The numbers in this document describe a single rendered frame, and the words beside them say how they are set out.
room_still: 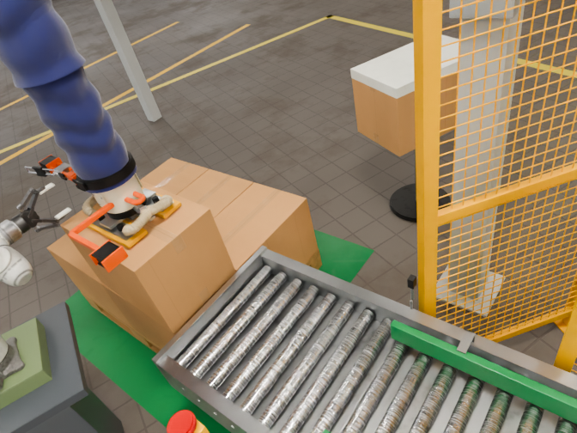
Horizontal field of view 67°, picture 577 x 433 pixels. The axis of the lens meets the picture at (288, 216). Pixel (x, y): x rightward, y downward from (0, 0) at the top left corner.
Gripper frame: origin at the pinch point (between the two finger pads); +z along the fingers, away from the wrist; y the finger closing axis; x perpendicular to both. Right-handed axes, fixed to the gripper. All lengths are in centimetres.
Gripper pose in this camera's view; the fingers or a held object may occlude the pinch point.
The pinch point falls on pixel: (59, 198)
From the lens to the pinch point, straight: 210.7
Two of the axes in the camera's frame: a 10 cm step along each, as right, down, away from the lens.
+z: 5.9, -6.0, 5.4
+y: 2.0, 7.5, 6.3
